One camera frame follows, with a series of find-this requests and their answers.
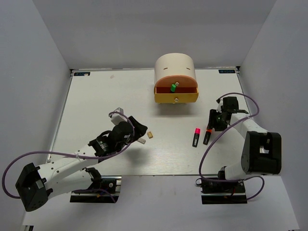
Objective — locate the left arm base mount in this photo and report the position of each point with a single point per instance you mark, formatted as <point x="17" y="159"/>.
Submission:
<point x="104" y="191"/>

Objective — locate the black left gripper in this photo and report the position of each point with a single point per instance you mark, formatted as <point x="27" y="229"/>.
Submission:
<point x="140" y="129"/>

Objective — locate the blue label left corner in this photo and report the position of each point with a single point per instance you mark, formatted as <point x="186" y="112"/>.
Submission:
<point x="81" y="74"/>

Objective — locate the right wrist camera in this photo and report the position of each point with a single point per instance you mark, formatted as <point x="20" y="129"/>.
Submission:
<point x="220" y="105"/>

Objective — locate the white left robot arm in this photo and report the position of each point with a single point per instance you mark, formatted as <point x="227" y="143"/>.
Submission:
<point x="76" y="173"/>

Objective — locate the blue label corner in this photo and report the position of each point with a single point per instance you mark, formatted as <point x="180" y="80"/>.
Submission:
<point x="81" y="74"/>
<point x="226" y="71"/>

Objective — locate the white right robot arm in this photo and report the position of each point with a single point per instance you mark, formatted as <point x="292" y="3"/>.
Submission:
<point x="262" y="150"/>

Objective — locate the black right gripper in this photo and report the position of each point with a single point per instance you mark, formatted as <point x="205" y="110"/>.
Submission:
<point x="212" y="122"/>

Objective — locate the orange highlighter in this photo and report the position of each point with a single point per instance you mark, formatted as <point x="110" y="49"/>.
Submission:
<point x="207" y="136"/>

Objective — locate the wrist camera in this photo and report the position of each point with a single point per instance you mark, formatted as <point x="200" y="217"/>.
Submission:
<point x="117" y="118"/>
<point x="220" y="105"/>

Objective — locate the green highlighter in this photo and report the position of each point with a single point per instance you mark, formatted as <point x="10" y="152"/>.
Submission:
<point x="172" y="88"/>

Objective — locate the blue label right corner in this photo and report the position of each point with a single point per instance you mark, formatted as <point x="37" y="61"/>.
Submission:
<point x="226" y="71"/>

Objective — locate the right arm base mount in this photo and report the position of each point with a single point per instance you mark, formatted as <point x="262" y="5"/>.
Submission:
<point x="215" y="193"/>

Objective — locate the pink highlighter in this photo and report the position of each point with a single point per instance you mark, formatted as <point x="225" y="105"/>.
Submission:
<point x="196" y="137"/>

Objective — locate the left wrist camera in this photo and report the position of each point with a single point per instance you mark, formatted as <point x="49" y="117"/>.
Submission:
<point x="117" y="118"/>

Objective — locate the tan eraser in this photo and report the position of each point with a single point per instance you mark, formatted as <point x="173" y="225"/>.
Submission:
<point x="150" y="135"/>

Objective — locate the round cream drawer cabinet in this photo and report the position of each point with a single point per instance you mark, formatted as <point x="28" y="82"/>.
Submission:
<point x="178" y="69"/>

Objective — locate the grey eraser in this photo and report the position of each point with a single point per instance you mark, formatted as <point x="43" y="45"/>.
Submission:
<point x="141" y="140"/>

